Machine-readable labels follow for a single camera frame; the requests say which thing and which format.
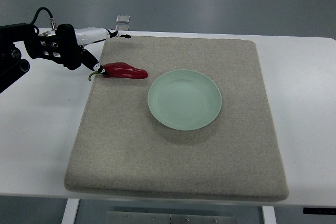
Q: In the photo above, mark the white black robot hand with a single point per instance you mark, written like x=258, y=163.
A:
x=66, y=46

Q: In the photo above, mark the red pepper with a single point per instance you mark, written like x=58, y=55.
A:
x=120, y=70

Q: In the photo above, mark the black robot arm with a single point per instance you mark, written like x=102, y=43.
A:
x=13, y=66

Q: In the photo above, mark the light green plate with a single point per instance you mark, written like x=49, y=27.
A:
x=184, y=100

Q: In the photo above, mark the beige fabric mat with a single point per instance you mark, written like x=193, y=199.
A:
x=122, y=149

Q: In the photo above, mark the white table leg left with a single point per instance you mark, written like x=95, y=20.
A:
x=70, y=213

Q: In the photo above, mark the white table leg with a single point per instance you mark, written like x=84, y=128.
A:
x=268, y=214
x=70, y=213

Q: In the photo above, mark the white table leg right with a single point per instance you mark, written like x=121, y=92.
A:
x=268, y=214

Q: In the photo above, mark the black table control panel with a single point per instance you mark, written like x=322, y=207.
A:
x=319, y=211

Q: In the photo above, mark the metal base plate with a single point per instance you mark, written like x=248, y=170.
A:
x=139, y=217

